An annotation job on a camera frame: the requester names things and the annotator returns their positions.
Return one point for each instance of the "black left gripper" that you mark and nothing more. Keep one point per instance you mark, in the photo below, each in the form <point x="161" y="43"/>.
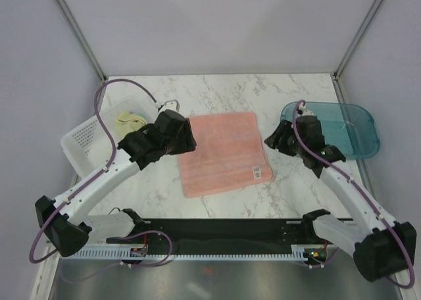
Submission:
<point x="188" y="143"/>

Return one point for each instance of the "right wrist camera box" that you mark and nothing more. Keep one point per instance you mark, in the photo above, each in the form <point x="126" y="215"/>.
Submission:
<point x="302" y="110"/>

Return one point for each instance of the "white slotted cable duct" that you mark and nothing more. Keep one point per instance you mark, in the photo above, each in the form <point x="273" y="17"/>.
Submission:
<point x="127" y="253"/>

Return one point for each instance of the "left aluminium frame post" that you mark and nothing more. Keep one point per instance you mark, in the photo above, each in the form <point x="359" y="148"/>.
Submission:
<point x="80" y="38"/>

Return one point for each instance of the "right aluminium frame post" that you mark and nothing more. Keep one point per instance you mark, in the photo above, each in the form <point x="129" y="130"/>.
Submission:
<point x="361" y="31"/>

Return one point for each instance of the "aluminium frame post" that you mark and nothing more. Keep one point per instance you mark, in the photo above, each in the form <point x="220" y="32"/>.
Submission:
<point x="80" y="38"/>
<point x="361" y="31"/>

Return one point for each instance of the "yellow towel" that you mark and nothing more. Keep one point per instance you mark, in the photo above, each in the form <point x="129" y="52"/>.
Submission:
<point x="128" y="122"/>

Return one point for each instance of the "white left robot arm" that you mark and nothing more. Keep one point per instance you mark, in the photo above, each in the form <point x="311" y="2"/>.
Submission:
<point x="66" y="220"/>

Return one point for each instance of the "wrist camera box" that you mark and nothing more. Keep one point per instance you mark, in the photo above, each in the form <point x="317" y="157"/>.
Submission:
<point x="172" y="105"/>
<point x="302" y="110"/>

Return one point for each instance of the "pink towel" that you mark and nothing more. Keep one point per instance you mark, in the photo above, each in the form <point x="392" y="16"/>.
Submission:
<point x="229" y="155"/>

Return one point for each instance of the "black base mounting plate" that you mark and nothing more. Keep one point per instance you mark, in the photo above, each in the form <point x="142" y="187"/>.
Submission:
<point x="231" y="234"/>

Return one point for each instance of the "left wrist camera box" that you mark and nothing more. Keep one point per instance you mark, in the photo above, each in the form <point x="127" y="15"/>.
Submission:
<point x="172" y="105"/>

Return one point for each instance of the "teal translucent plastic tub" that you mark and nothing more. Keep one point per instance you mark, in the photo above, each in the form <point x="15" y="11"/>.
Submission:
<point x="348" y="127"/>

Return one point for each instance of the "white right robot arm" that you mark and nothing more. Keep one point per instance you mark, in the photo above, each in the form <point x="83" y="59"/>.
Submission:
<point x="379" y="245"/>

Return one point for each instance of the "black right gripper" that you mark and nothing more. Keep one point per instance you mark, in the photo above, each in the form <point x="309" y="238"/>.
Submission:
<point x="283" y="129"/>

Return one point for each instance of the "blue towel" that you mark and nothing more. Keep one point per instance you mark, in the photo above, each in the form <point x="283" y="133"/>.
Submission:
<point x="139" y="113"/>

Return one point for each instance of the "white perforated plastic basket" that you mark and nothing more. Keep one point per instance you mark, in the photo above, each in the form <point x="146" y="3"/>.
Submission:
<point x="87" y="145"/>

